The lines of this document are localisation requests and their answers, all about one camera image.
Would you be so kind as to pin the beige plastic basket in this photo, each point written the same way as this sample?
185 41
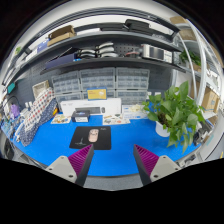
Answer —
40 88

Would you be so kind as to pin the white box with blue print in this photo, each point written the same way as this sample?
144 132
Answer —
133 112

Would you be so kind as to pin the small black labelled box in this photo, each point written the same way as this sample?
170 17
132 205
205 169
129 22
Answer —
80 116

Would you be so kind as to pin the clear small-parts drawer cabinet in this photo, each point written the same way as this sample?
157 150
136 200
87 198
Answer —
68 96
66 82
97 78
132 78
131 96
111 94

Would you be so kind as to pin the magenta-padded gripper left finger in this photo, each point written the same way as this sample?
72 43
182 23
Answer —
63 166

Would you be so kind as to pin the red white checkered cloth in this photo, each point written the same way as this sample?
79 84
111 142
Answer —
38 105

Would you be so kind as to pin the dark wall shelf unit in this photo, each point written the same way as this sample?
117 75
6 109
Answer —
110 61

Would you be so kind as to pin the black mouse pad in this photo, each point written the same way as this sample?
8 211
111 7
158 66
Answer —
105 141

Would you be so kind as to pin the green potted plant white pot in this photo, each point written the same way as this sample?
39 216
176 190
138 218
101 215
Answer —
176 113

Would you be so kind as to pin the long white keyboard box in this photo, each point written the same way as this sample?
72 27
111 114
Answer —
113 106

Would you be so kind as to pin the white metal shelf rack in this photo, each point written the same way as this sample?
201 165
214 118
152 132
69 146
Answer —
210 96

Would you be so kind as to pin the yellow card box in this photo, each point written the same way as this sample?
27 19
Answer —
96 94

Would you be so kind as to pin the colourful sticker sheet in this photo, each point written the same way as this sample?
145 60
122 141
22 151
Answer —
116 119
61 119

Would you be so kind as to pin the navy white-dotted cloth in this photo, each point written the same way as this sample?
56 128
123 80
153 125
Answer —
45 115

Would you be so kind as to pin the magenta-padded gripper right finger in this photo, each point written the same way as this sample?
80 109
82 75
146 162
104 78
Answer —
163 166

